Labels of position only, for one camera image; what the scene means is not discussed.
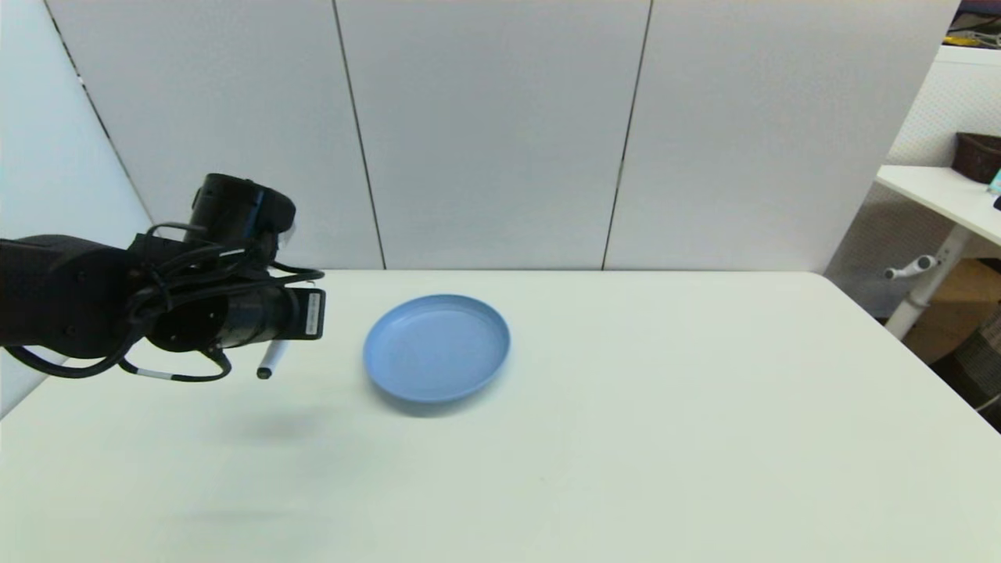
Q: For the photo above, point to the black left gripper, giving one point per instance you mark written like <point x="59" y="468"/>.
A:
<point x="270" y="317"/>

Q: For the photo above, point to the white marker with black caps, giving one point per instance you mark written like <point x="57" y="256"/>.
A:
<point x="272" y="361"/>

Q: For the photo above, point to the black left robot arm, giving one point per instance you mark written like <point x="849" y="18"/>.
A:
<point x="62" y="297"/>

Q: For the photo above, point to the blue round plate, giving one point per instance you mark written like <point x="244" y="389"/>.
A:
<point x="436" y="348"/>

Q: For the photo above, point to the white table leg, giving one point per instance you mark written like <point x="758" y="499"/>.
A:
<point x="913" y="306"/>

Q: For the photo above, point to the white side table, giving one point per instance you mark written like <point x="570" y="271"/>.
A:
<point x="938" y="191"/>

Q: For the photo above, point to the brown cardboard box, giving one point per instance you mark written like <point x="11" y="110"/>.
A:
<point x="963" y="301"/>

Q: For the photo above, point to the dark mesh bin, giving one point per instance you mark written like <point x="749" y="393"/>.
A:
<point x="974" y="367"/>

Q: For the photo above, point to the white perforated panel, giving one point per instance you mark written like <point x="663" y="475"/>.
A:
<point x="950" y="102"/>

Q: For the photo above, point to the dark brown basket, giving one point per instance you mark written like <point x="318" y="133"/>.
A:
<point x="977" y="155"/>

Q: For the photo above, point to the teal small object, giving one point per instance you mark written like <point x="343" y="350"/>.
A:
<point x="995" y="180"/>

